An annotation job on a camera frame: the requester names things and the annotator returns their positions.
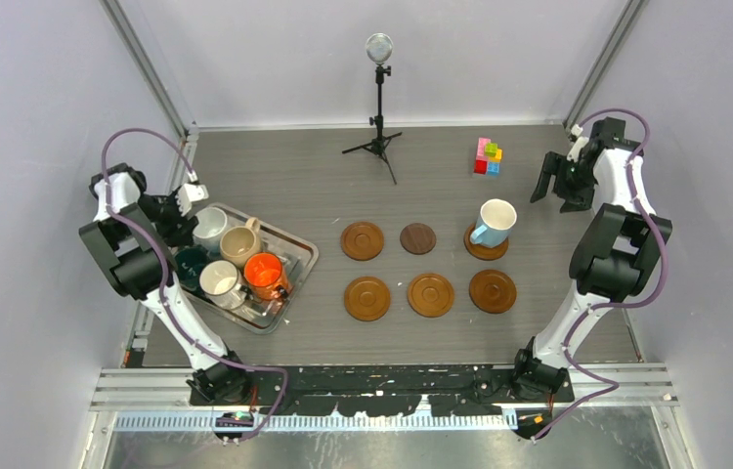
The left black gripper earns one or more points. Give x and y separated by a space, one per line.
173 234

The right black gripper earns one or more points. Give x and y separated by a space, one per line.
576 200

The dark green mug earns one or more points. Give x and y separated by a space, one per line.
191 261

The white mug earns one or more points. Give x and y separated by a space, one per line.
212 224

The light blue mug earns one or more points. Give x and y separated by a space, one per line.
495 221

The brown wooden coaster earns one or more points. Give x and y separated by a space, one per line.
367 298
362 241
492 291
430 295
483 252

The dark walnut coaster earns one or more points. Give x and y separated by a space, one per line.
417 238

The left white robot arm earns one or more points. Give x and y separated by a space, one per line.
130 239

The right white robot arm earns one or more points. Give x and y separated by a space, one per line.
616 256

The beige mug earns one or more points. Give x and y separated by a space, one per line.
240 243

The colourful toy block stack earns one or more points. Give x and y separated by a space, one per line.
488 158

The grey speckled mug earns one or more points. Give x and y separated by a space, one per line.
224 285

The orange glass mug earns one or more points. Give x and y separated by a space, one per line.
265 274

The metal tray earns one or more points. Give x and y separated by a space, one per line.
297 256

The black tripod stand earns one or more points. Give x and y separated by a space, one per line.
379 48

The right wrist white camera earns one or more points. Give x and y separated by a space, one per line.
578 140

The aluminium frame rail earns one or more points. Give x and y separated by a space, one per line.
146 399

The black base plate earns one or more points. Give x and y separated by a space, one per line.
383 390

